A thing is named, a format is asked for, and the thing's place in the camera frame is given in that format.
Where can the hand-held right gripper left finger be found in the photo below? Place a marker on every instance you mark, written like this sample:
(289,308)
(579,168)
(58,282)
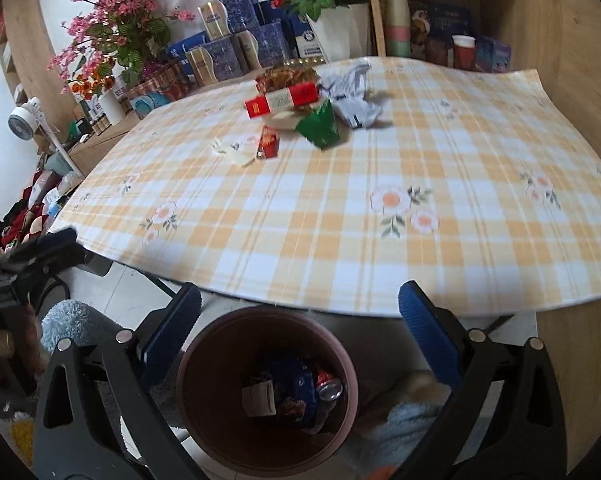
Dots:
(170,332)

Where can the dark blue upright box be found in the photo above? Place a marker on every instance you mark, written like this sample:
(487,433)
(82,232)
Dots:
(448,22)

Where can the brown plastic bin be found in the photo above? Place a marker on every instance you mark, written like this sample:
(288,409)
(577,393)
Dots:
(210,410)

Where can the gold and blue gift box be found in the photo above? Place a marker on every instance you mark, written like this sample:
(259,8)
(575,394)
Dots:
(230,10)
(215,60)
(263,42)

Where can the white faceted flower pot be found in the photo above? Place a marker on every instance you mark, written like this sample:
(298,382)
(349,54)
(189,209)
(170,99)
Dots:
(340,32)

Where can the purple box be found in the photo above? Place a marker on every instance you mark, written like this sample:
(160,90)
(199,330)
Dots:
(493,54)

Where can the wooden shelf unit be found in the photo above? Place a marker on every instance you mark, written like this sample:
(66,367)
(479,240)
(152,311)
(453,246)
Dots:
(545,20)

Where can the green paper packet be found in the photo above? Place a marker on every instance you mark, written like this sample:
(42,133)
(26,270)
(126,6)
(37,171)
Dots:
(320,127)

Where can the row of small brown bottles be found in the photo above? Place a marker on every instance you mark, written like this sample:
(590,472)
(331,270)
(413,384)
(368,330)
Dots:
(99,125)

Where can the white standing fan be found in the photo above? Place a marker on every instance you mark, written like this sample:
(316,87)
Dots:
(23,122)

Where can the wide blue carton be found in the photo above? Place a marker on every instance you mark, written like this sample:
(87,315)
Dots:
(185,45)

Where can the white paper card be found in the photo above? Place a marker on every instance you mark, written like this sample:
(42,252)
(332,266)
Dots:
(258,400)

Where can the red white cigarette carton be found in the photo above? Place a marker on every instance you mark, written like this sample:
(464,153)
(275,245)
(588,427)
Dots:
(280,100)

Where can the red stick sachet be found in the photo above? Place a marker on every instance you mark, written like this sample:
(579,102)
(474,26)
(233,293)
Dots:
(269,142)

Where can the red paper cup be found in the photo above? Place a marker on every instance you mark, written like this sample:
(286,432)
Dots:
(463,55)

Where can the decorative printed tin box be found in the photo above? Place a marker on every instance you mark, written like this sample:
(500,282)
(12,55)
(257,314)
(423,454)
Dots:
(153,95)

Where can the orange artificial flowers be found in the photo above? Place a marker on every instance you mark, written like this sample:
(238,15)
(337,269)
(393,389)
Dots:
(88,85)

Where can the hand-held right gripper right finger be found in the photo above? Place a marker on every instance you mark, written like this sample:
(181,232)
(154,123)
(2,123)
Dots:
(428,335)

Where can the white grey packet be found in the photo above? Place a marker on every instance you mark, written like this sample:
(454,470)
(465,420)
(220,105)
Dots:
(353,102)

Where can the blue and white box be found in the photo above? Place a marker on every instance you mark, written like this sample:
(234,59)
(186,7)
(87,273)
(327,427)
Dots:
(308,40)

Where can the dark blue box red label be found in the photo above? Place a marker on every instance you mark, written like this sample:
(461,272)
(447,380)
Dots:
(275,12)

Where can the pink artificial blossom bouquet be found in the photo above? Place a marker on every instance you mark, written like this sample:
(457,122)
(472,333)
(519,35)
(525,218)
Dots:
(115,25)

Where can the yellow plaid floral tablecloth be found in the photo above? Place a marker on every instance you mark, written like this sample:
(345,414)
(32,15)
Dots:
(330,220)

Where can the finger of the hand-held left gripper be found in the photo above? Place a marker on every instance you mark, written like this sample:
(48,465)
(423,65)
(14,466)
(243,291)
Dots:
(55,242)
(40,266)

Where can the stack of pastel paper cups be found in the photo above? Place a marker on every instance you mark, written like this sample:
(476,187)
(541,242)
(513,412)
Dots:
(398,20)

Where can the torn white paper wrapper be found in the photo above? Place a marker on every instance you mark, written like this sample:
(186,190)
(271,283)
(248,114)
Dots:
(235,152)

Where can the person's right leg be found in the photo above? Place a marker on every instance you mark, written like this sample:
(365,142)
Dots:
(410,425)

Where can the orange printed snack bag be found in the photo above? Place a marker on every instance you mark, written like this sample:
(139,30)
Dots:
(285,76)

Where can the white ribbed vase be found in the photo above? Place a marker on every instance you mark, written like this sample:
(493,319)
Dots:
(112,107)

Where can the crushed red soda can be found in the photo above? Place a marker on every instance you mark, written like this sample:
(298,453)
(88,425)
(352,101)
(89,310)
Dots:
(329,389)

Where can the pile of colourful bags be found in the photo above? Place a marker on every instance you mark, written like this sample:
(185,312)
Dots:
(30,200)

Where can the purple artificial flowers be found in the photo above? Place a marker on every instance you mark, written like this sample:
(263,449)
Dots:
(153,67)

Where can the gold foil blister tray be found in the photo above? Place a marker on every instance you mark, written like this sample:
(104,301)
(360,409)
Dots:
(300,62)

